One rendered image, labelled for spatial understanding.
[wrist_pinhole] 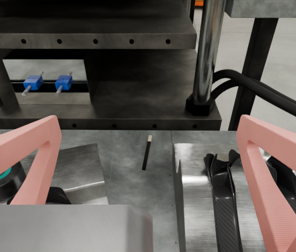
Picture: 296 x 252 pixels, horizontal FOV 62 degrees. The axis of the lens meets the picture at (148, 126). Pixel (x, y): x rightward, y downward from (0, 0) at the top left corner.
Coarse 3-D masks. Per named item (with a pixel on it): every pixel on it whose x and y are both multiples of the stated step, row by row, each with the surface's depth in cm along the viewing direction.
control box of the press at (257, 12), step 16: (240, 0) 76; (256, 0) 76; (272, 0) 76; (288, 0) 76; (240, 16) 79; (256, 16) 79; (272, 16) 79; (288, 16) 79; (256, 32) 88; (272, 32) 87; (256, 48) 90; (256, 64) 94; (240, 96) 103; (240, 112) 107
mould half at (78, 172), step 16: (96, 144) 55; (32, 160) 51; (64, 160) 51; (80, 160) 51; (96, 160) 51; (64, 176) 48; (80, 176) 48; (96, 176) 48; (64, 192) 45; (80, 192) 46; (96, 192) 47
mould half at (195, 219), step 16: (176, 144) 63; (192, 144) 63; (208, 144) 63; (224, 144) 63; (176, 160) 58; (192, 160) 48; (224, 160) 58; (176, 176) 54; (192, 176) 45; (240, 176) 44; (176, 192) 53; (192, 192) 43; (208, 192) 43; (240, 192) 43; (176, 208) 53; (192, 208) 42; (208, 208) 42; (240, 208) 42; (192, 224) 41; (208, 224) 41; (240, 224) 40; (256, 224) 40; (192, 240) 40; (208, 240) 39; (256, 240) 39
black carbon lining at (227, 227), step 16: (208, 160) 46; (240, 160) 47; (272, 160) 48; (208, 176) 44; (224, 176) 53; (272, 176) 44; (288, 176) 45; (224, 192) 44; (288, 192) 44; (224, 208) 42; (224, 224) 41; (224, 240) 40; (240, 240) 39
